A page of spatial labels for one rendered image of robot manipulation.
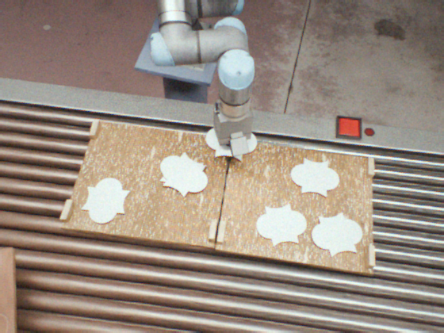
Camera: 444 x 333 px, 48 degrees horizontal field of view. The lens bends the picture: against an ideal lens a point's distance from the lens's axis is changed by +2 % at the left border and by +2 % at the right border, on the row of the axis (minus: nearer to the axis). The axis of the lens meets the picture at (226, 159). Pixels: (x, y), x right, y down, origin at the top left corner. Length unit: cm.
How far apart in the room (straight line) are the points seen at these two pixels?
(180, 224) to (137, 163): 23
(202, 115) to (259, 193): 33
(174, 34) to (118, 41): 193
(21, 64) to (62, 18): 40
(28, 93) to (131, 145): 39
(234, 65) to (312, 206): 51
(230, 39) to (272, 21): 205
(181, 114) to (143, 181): 27
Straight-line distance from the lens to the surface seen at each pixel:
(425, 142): 162
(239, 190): 138
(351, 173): 146
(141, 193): 138
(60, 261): 137
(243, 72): 104
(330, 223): 136
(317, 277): 133
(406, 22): 337
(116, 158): 145
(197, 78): 169
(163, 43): 113
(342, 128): 155
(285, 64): 294
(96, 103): 160
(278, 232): 133
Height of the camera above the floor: 216
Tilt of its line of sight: 59 degrees down
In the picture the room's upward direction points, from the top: 4 degrees clockwise
